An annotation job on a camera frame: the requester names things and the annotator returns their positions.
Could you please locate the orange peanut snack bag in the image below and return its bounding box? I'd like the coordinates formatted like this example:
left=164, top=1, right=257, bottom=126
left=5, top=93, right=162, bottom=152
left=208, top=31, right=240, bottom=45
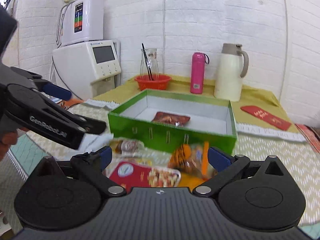
left=168, top=141, right=218, bottom=180

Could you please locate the red nut mix packet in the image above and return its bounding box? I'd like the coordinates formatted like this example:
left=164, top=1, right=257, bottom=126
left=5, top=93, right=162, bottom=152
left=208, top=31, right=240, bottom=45
left=109, top=161, right=181, bottom=192

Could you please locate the left human hand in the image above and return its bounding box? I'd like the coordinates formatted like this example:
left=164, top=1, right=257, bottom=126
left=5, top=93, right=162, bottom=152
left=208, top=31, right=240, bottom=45
left=0, top=128, right=28, bottom=161

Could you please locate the small brown snack packet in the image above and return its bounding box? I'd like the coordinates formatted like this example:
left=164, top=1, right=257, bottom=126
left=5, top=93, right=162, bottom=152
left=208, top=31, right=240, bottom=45
left=110, top=138, right=144, bottom=156

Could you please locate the green cardboard box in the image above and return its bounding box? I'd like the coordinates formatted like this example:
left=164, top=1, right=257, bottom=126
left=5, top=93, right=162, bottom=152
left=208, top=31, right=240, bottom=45
left=108, top=89, right=238, bottom=154

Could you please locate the white water dispenser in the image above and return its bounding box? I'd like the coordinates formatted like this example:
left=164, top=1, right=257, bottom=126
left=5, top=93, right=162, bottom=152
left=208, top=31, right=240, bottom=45
left=53, top=40, right=121, bottom=101

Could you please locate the red envelope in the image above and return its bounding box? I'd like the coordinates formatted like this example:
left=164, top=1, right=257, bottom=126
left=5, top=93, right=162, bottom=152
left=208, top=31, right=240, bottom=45
left=240, top=106, right=291, bottom=131

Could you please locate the chevron patterned table mat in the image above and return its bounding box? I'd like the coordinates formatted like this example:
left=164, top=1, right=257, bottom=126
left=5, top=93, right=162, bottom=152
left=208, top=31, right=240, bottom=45
left=7, top=99, right=320, bottom=230

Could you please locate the dark red snack packet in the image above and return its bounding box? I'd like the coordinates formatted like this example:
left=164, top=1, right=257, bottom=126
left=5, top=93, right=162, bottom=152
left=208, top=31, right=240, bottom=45
left=152, top=112, right=190, bottom=127

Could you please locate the white water purifier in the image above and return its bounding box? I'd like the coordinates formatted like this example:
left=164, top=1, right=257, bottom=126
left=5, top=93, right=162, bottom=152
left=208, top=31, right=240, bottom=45
left=61, top=0, right=104, bottom=47

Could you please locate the black straw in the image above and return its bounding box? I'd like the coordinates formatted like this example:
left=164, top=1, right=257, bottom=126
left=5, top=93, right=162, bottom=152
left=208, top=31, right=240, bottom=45
left=142, top=43, right=153, bottom=81

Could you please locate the red plastic basket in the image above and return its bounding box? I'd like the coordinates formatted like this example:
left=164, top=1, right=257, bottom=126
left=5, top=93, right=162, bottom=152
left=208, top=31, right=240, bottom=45
left=135, top=74, right=171, bottom=91

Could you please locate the yellow tablecloth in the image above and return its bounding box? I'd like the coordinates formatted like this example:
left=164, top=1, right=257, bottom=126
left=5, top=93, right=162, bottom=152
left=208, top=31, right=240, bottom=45
left=95, top=75, right=298, bottom=133

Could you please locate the white thermos jug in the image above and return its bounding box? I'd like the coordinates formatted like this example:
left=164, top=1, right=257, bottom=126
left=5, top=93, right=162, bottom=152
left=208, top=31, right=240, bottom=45
left=214, top=43, right=249, bottom=102

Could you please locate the glass carafe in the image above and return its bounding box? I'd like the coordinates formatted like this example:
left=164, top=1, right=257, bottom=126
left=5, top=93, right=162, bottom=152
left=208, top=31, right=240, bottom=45
left=140, top=48, right=159, bottom=80

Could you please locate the pink thermos bottle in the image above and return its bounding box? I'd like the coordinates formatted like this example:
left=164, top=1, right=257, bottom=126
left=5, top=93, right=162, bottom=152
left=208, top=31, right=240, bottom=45
left=190, top=52, right=210, bottom=94

